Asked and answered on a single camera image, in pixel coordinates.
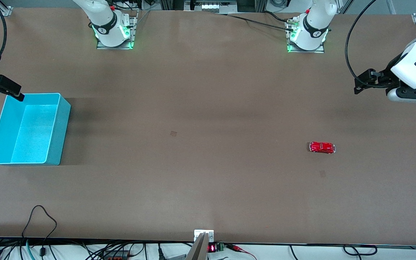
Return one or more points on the black metal frame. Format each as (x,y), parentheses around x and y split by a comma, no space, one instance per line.
(172,4)

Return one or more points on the red beetle toy car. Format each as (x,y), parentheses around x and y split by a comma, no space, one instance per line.
(321,147)

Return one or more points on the white metal bracket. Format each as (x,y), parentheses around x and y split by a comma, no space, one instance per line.
(208,234)

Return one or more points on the black power strip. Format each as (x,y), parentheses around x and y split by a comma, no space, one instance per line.
(116,254)

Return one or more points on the grey camera mount bar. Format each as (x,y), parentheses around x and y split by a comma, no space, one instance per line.
(198,251)

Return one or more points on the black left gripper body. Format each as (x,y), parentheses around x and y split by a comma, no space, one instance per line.
(384,77)

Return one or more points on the white power strip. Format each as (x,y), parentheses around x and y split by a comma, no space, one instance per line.
(213,6)

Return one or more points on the green terminal block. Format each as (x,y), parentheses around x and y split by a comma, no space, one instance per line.
(220,247)

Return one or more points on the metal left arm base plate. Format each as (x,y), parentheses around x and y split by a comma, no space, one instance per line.
(305,51)

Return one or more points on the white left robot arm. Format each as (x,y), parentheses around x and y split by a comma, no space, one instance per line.
(312,32)

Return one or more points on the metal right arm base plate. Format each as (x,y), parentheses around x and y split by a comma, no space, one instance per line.
(116,47)

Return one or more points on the aluminium profile bar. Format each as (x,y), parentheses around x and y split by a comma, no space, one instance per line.
(345,5)

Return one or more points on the red LED display module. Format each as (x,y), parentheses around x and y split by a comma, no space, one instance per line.
(211,248)

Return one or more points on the blue plastic box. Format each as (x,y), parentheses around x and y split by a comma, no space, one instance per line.
(31,133)

